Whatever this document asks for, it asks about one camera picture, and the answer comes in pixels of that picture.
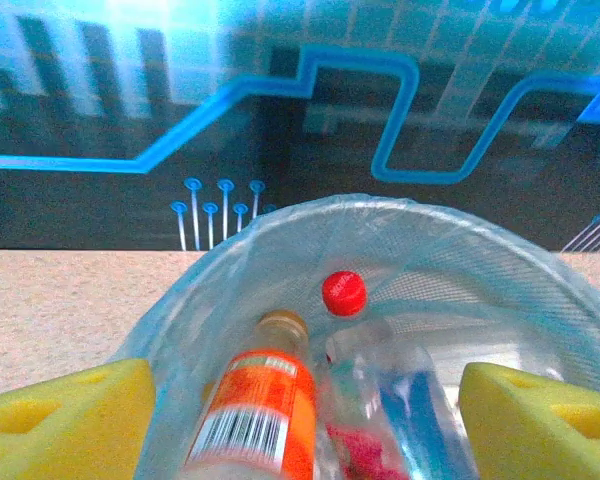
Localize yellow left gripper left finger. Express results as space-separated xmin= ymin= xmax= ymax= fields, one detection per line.
xmin=0 ymin=358 xmax=157 ymax=480

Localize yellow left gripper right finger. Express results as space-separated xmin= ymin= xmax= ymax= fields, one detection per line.
xmin=458 ymin=362 xmax=600 ymax=480

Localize bottle orange barcode label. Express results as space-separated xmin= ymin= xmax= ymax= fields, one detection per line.
xmin=182 ymin=309 xmax=320 ymax=480

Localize grey bin with blue liner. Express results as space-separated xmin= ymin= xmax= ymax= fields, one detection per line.
xmin=107 ymin=193 xmax=600 ymax=480

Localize clear bottle red cap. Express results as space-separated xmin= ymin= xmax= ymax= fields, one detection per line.
xmin=321 ymin=270 xmax=431 ymax=480

